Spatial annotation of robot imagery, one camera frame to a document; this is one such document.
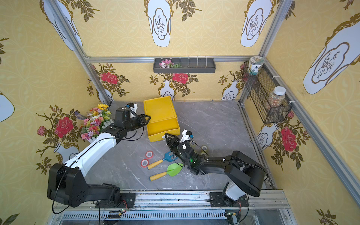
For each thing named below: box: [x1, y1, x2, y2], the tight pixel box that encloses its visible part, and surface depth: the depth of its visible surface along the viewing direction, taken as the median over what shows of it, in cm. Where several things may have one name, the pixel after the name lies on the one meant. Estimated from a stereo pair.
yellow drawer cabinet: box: [143, 95, 181, 143], surface depth 87 cm
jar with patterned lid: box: [247, 55, 265, 76], surface depth 87 cm
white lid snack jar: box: [266, 86, 287, 111], surface depth 66 cm
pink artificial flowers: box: [158, 59, 181, 69], surface depth 89 cm
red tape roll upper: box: [145, 150, 154, 159], surface depth 92 cm
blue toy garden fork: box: [146, 151, 179, 170], surface depth 90 cm
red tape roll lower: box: [140, 158, 150, 168], surface depth 89 cm
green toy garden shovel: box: [149, 162, 184, 182], surface depth 85 cm
